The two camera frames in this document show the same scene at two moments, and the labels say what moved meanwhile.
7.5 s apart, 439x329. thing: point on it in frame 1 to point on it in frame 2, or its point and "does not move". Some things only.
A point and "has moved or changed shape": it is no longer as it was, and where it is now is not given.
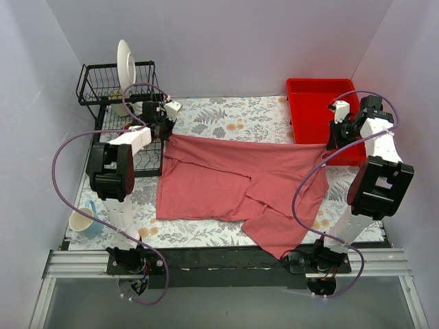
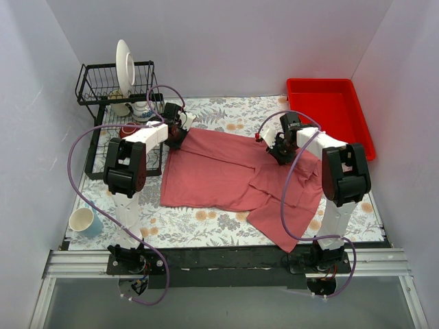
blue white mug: x=80 y=222 does not move
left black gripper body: x=162 y=127 to x=175 y=138
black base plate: x=241 y=268 does not move
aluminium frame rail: x=367 y=263 does not move
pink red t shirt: x=274 y=185 has moved or changed shape
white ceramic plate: x=126 y=66 does not move
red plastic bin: x=309 y=100 does not move
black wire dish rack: x=116 y=109 does not move
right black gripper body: x=336 y=133 to x=282 y=153
